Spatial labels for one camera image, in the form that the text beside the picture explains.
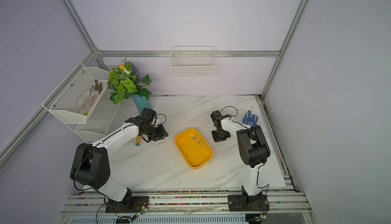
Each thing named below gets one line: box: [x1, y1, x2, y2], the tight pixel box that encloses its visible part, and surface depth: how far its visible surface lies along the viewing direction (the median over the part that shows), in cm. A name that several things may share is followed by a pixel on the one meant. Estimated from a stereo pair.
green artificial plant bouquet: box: [107, 57, 153, 105], surface depth 85 cm
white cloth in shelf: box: [76, 88, 100, 116], surface depth 79 cm
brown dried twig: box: [91, 79, 103, 95], surface depth 84 cm
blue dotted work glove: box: [242, 109, 259, 126], surface depth 106 cm
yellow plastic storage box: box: [174, 128, 214, 170], surface depth 94 cm
